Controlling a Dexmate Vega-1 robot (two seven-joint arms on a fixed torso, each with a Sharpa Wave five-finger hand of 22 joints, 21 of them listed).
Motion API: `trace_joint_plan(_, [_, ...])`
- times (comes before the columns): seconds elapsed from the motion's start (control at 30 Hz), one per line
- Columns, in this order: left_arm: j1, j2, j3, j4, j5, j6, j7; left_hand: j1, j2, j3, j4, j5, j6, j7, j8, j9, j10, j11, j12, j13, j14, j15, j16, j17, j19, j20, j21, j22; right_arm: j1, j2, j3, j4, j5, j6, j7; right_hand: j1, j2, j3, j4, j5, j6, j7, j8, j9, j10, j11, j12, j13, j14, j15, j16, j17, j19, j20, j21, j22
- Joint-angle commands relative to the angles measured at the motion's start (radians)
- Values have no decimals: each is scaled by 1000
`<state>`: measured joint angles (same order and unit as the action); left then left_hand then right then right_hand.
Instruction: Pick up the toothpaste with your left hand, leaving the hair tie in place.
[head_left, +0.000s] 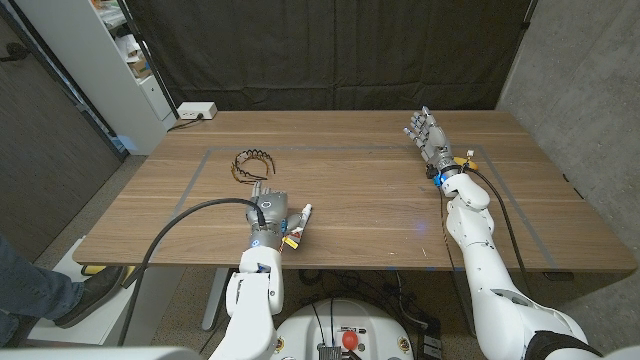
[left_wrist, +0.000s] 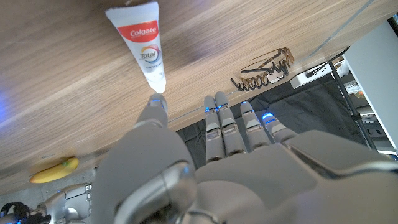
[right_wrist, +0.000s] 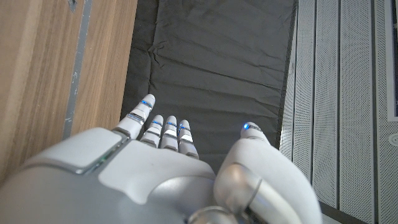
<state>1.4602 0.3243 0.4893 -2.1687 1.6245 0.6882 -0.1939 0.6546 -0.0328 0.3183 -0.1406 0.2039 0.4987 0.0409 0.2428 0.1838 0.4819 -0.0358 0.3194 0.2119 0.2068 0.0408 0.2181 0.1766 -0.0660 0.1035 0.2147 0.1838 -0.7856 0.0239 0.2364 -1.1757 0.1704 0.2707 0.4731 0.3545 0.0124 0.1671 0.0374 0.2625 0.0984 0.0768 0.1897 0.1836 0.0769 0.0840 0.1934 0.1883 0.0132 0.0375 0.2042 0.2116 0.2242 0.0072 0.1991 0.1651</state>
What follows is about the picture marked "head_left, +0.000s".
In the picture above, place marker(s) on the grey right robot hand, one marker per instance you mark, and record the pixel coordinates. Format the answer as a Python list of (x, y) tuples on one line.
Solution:
[(436, 142)]

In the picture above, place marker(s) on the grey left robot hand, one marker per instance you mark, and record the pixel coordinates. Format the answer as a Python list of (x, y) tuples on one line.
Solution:
[(272, 212)]

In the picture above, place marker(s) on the white toothpaste tube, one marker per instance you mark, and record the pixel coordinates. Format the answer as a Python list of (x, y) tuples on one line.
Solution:
[(306, 212)]

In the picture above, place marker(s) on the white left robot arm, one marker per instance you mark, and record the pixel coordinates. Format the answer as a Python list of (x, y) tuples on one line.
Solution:
[(255, 295)]

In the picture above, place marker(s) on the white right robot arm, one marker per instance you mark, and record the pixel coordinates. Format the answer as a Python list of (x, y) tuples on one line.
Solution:
[(480, 250)]

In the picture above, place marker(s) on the brown toothed hair band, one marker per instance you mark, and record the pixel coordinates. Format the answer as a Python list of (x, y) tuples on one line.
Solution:
[(255, 152)]

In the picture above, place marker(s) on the yellow banana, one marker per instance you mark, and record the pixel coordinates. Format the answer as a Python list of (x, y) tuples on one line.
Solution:
[(472, 164)]

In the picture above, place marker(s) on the grey tape rectangle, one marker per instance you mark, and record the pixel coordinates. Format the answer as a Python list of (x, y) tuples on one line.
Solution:
[(350, 147)]

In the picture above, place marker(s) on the white robot torso base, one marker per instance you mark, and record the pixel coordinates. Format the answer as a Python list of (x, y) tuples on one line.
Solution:
[(320, 330)]

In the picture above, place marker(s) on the white power strip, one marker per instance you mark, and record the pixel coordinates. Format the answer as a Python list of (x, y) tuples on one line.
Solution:
[(195, 110)]

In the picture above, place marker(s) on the black backdrop curtain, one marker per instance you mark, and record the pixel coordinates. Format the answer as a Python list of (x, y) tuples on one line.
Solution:
[(325, 50)]

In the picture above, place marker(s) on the red emergency stop button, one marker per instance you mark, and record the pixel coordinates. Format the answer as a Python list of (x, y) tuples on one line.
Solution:
[(350, 340)]

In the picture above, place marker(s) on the cardboard box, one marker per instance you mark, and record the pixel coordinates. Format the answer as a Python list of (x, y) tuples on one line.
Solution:
[(140, 69)]

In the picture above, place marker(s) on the black backdrop stand pole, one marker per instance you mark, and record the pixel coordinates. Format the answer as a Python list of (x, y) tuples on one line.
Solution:
[(150, 60)]

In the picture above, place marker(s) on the dark leather shoe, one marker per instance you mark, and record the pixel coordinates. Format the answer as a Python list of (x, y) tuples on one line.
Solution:
[(92, 295)]

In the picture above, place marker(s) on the black floor power strip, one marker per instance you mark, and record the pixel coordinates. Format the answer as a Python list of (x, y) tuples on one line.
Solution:
[(430, 345)]

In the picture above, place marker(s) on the white floor board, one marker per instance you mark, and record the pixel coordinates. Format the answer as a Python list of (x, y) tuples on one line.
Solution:
[(95, 327)]

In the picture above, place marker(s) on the white shelf cabinet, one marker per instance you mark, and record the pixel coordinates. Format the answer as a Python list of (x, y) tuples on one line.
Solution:
[(100, 75)]

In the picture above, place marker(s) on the person's leg in jeans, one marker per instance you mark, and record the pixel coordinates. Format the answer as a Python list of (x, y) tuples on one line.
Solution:
[(30, 295)]

